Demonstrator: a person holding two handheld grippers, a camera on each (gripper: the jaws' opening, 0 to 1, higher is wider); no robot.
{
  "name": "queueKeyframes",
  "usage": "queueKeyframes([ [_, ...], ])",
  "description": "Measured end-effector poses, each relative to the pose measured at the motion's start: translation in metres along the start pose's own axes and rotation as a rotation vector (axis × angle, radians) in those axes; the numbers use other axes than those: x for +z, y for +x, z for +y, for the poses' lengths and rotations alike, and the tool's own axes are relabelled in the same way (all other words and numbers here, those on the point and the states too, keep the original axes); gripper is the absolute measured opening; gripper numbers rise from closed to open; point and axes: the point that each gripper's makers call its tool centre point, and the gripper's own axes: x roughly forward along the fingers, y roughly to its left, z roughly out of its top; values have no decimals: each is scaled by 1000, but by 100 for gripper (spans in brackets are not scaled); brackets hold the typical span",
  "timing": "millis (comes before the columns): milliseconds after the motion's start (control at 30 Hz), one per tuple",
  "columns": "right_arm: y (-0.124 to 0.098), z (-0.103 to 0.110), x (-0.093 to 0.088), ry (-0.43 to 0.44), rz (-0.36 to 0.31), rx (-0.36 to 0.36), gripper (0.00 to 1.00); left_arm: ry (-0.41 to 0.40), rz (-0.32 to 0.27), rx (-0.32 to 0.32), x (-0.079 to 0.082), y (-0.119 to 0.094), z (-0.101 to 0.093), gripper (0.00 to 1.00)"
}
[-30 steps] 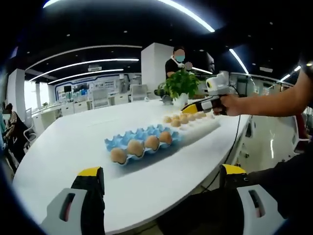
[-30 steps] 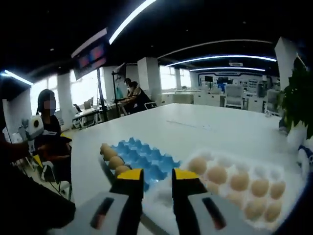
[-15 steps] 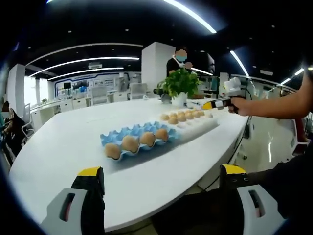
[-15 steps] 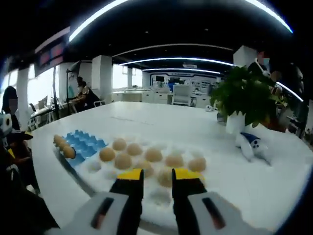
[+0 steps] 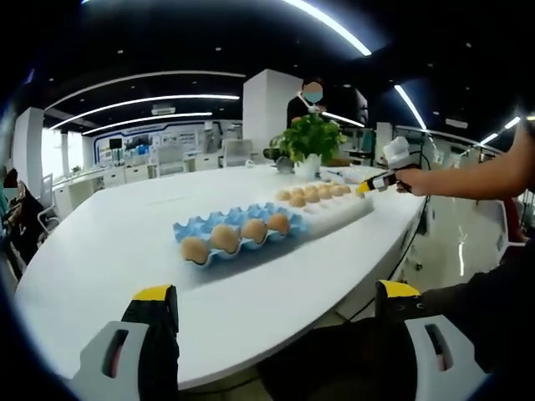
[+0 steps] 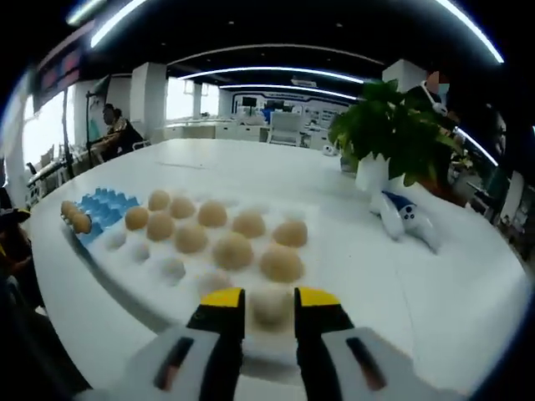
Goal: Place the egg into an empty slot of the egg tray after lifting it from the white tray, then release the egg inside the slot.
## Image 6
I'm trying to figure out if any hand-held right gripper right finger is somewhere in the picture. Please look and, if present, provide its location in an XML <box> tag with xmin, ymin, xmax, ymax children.
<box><xmin>294</xmin><ymin>287</ymin><xmax>465</xmax><ymax>401</ymax></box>

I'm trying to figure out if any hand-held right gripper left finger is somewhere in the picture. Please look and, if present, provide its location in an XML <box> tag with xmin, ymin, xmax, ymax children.
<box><xmin>74</xmin><ymin>287</ymin><xmax>247</xmax><ymax>401</ymax></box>

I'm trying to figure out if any single tan egg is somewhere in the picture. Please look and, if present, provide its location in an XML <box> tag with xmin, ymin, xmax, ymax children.
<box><xmin>248</xmin><ymin>287</ymin><xmax>293</xmax><ymax>331</ymax></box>

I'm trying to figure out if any group of tan eggs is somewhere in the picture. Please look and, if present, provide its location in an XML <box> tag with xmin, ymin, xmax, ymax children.
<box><xmin>60</xmin><ymin>200</ymin><xmax>93</xmax><ymax>234</ymax></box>
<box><xmin>124</xmin><ymin>190</ymin><xmax>309</xmax><ymax>283</ymax></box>

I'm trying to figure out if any blue egg tray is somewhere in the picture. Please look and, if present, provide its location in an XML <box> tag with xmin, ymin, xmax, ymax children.
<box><xmin>62</xmin><ymin>187</ymin><xmax>141</xmax><ymax>247</ymax></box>

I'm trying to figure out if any white plastic egg holder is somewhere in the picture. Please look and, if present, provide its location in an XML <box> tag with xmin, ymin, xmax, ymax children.
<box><xmin>99</xmin><ymin>187</ymin><xmax>318</xmax><ymax>335</ymax></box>

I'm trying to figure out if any white blue toy robot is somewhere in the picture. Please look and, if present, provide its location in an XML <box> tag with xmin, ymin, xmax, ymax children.
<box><xmin>369</xmin><ymin>190</ymin><xmax>440</xmax><ymax>251</ymax></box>

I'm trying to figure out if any hanging dark display screen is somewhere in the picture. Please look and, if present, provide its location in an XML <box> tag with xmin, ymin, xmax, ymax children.
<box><xmin>37</xmin><ymin>48</ymin><xmax>84</xmax><ymax>94</ymax></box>

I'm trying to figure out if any white table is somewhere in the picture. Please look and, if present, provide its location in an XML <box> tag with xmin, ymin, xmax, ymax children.
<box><xmin>24</xmin><ymin>137</ymin><xmax>530</xmax><ymax>401</ymax></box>

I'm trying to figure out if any white plant pot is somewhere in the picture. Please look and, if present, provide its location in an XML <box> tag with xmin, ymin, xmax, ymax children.
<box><xmin>354</xmin><ymin>152</ymin><xmax>409</xmax><ymax>193</ymax></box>

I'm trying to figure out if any white cabinet row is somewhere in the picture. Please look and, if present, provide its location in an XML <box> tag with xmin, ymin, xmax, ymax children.
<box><xmin>162</xmin><ymin>118</ymin><xmax>271</xmax><ymax>142</ymax></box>

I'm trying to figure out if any white mesh office chair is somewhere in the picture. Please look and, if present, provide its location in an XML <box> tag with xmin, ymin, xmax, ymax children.
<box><xmin>269</xmin><ymin>112</ymin><xmax>304</xmax><ymax>145</ymax></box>

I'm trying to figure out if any green potted plant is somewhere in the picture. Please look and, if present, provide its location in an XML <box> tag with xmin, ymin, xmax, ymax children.
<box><xmin>328</xmin><ymin>79</ymin><xmax>463</xmax><ymax>187</ymax></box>

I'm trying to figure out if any ceiling light strip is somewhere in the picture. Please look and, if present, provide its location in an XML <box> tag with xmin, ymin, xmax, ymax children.
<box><xmin>179</xmin><ymin>64</ymin><xmax>364</xmax><ymax>84</ymax></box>
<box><xmin>89</xmin><ymin>0</ymin><xmax>147</xmax><ymax>48</ymax></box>
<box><xmin>434</xmin><ymin>0</ymin><xmax>505</xmax><ymax>63</ymax></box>
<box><xmin>219</xmin><ymin>82</ymin><xmax>359</xmax><ymax>101</ymax></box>

